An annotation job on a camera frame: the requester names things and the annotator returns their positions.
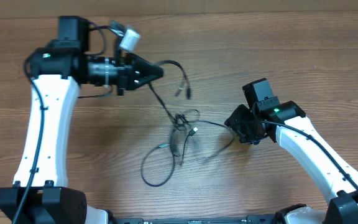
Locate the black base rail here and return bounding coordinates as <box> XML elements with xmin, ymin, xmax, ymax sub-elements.
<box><xmin>113</xmin><ymin>213</ymin><xmax>332</xmax><ymax>224</ymax></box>

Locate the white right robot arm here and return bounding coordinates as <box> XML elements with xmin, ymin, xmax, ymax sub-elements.
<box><xmin>224</xmin><ymin>78</ymin><xmax>358</xmax><ymax>224</ymax></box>

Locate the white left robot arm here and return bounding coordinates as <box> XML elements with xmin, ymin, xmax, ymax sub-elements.
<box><xmin>0</xmin><ymin>16</ymin><xmax>163</xmax><ymax>223</ymax></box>

